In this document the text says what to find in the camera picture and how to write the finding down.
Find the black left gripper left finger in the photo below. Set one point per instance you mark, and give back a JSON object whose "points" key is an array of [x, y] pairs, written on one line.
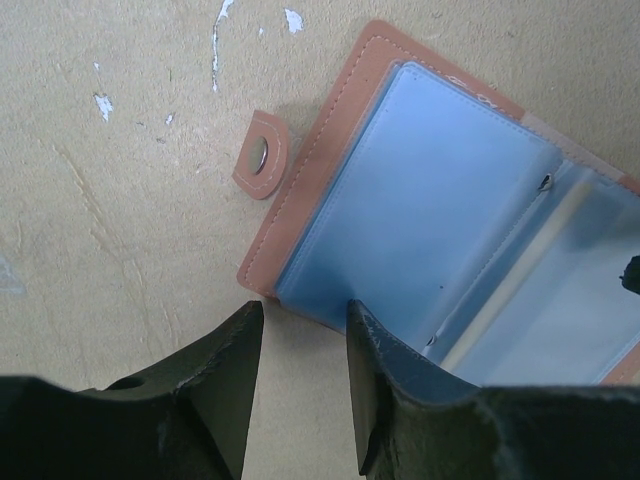
{"points": [[184, 417]]}

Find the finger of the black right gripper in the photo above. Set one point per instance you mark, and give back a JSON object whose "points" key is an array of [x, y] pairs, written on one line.
{"points": [[630, 279]]}

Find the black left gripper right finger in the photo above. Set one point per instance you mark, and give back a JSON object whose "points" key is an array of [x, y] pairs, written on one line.
{"points": [[414, 420]]}

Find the pink leather card holder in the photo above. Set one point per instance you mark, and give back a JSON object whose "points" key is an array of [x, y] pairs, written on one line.
{"points": [[475, 233]]}

